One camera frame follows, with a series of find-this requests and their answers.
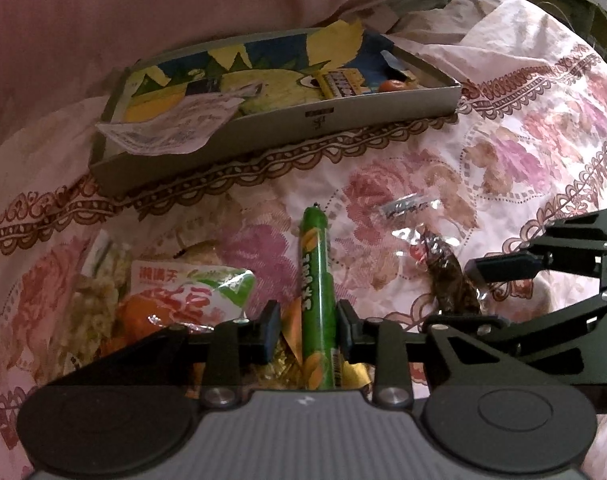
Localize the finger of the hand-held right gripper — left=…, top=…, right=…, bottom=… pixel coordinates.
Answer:
left=426, top=287, right=607, bottom=356
left=466, top=206, right=607, bottom=288

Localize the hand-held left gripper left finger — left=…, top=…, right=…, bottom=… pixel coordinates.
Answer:
left=48, top=301, right=282, bottom=406

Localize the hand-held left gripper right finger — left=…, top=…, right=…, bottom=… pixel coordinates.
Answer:
left=338, top=302, right=549, bottom=406

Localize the gold foil snack packet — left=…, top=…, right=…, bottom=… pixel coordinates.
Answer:
left=254, top=305, right=374, bottom=391

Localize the green sausage stick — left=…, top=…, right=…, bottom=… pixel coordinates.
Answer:
left=298, top=202, right=339, bottom=391

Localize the clear packet of brown snack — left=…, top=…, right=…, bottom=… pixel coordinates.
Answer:
left=377, top=194, right=487, bottom=313

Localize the orange jelly packet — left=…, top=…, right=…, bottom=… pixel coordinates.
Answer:
left=100, top=264, right=257, bottom=356

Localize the puffed rice cracker packet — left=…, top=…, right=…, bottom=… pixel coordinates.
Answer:
left=58, top=232, right=132, bottom=376

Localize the grey box with cartoon print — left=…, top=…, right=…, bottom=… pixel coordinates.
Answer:
left=88, top=27, right=461, bottom=196

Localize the white and red snack packet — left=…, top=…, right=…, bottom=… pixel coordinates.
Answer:
left=94, top=91, right=247, bottom=157

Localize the yellow snack packet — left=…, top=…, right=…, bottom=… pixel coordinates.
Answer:
left=319, top=67, right=367, bottom=100

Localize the pink floral blanket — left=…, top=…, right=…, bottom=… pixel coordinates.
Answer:
left=0, top=0, right=607, bottom=480

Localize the large pink pillow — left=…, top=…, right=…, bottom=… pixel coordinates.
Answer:
left=0, top=0, right=434, bottom=151

